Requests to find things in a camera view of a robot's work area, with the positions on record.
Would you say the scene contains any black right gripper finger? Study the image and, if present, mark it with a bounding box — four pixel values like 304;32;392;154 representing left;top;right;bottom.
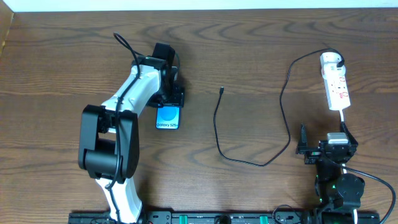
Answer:
340;121;357;144
298;123;308;149

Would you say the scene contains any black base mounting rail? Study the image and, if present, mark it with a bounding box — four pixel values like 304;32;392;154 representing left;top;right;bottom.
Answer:
68;210;381;224

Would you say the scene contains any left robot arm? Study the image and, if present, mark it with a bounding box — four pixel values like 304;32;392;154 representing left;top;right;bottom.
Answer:
78;43;185;223

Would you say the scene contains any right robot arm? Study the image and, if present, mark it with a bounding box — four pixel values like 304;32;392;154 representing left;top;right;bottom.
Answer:
296;122;365;223

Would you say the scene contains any white power strip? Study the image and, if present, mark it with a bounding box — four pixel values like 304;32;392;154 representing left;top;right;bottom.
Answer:
321;66;351;111

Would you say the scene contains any white USB wall charger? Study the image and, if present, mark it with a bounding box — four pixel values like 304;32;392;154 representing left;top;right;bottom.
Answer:
320;52;346;72

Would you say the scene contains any black USB charging cable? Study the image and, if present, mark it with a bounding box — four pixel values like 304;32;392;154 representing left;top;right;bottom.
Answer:
213;47;346;167

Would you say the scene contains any blue Galaxy smartphone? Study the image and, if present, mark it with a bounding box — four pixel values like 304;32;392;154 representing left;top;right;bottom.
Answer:
155;106;180;129

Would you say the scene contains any cardboard side panel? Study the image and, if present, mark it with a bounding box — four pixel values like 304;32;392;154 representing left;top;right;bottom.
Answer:
0;0;14;53

